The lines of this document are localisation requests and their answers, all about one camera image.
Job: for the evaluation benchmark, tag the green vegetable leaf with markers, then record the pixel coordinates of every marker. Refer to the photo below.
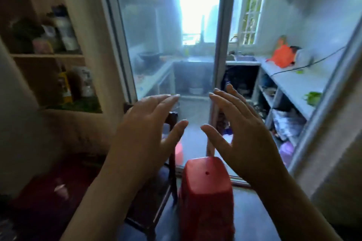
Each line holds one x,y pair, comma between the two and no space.
313,98

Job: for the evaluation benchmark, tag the white plastic bag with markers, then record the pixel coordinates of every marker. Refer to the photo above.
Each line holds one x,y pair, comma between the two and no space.
287,125

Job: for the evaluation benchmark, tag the person's left thumb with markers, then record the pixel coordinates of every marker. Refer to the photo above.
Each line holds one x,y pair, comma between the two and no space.
175,134

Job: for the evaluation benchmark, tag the person's right hand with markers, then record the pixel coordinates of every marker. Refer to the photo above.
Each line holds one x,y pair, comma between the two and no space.
251,147

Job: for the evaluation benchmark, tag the black wok pan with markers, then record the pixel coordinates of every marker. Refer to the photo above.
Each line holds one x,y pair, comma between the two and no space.
149,56

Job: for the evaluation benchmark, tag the white barred window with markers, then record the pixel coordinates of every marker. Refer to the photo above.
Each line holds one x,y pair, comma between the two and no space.
253,6

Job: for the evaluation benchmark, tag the person's left forearm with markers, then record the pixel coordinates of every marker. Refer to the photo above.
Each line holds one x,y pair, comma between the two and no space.
104,204

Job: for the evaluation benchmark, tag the clear glass jar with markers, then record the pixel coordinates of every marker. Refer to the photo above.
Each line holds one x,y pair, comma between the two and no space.
83,82

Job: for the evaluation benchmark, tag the wooden shelf cabinet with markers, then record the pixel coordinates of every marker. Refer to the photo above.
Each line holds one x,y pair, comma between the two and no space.
51,40

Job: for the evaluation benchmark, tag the glass sliding door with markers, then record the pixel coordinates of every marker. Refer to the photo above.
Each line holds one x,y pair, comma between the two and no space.
181,60

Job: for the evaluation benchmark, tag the white spray bottle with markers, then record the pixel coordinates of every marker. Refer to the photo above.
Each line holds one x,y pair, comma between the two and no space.
65,30

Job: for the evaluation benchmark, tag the red plastic stool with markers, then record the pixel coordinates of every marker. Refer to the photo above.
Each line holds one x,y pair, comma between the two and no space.
206,198

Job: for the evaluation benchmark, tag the person's right thumb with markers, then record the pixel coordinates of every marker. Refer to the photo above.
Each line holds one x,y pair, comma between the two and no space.
216,139

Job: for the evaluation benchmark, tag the dark red cloth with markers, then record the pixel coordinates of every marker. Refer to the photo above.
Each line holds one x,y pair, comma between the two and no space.
48,192

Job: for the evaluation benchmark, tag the person's left hand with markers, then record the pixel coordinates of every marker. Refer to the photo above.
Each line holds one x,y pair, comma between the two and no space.
138,144

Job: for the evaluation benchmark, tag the pink jar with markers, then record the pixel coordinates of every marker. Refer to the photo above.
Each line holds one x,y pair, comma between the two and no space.
42,46

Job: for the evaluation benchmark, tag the person's right forearm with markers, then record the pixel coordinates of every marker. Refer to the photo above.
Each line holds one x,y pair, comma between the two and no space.
291,212

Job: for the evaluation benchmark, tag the dark wooden chair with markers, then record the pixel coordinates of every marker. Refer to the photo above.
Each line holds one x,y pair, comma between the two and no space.
158,190

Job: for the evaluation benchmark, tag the orange plastic bag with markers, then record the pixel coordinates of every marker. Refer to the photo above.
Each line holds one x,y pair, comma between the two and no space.
282,55

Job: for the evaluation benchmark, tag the yellow label bottle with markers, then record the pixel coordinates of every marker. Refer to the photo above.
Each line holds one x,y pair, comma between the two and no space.
65,85

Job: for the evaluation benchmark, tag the purple plastic bag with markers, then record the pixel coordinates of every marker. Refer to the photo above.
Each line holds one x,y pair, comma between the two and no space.
286,151

